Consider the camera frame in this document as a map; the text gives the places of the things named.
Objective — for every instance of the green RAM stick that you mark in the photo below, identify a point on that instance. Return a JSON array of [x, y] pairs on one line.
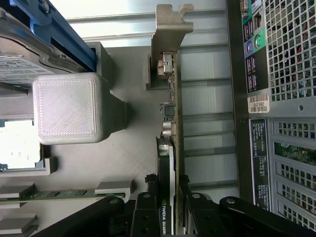
[[49, 195]]

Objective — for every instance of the grey plastic parts rack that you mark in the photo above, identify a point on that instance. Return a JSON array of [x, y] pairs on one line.
[[66, 108]]

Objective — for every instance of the silver CPU chip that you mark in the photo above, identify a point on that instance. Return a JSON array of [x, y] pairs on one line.
[[17, 143]]

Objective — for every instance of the hard disk blue carrier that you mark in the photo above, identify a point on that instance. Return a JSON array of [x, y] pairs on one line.
[[14, 64]]

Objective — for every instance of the open black PC case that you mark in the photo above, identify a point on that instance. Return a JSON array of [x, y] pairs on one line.
[[239, 74]]

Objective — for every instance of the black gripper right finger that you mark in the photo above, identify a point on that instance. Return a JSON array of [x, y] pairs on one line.
[[200, 217]]

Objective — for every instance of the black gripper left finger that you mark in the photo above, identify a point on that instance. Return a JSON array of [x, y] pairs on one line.
[[145, 217]]

